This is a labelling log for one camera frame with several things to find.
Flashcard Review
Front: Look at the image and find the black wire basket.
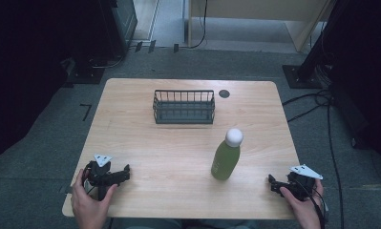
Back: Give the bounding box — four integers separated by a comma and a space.
152, 89, 217, 125

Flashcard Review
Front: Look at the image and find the black hanging cable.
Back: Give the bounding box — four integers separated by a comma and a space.
188, 0, 209, 50

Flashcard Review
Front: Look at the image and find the long black floor cable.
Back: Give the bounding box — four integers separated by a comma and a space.
326, 103, 346, 229

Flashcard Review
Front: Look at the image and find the dark curtain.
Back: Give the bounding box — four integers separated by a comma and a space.
321, 0, 381, 163
0, 0, 116, 175

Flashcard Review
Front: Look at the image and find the light wooden cabinet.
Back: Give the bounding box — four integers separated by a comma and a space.
187, 0, 335, 53

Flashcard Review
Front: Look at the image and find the black metal stand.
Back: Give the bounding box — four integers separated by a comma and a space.
281, 0, 349, 90

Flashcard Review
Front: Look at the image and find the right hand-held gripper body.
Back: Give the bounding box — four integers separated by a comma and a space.
285, 163, 324, 202

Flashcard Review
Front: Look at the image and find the person's right hand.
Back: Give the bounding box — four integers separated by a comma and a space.
279, 178, 326, 229

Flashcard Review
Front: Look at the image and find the black floor cable bundle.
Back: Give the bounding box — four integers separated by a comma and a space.
282, 89, 336, 124

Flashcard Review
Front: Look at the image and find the green bottle with white cap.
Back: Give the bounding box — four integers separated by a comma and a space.
210, 127, 244, 181

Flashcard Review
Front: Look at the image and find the black equipment cabinet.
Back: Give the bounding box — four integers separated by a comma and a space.
98, 0, 138, 60

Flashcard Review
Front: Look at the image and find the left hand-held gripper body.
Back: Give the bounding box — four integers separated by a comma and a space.
82, 154, 123, 201

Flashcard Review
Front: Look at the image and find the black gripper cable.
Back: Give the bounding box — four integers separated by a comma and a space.
292, 179, 328, 229

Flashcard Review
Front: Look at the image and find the black stand base plate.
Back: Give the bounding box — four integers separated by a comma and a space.
61, 56, 106, 89

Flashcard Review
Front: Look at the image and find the person's left hand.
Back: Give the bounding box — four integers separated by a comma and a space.
70, 168, 119, 223

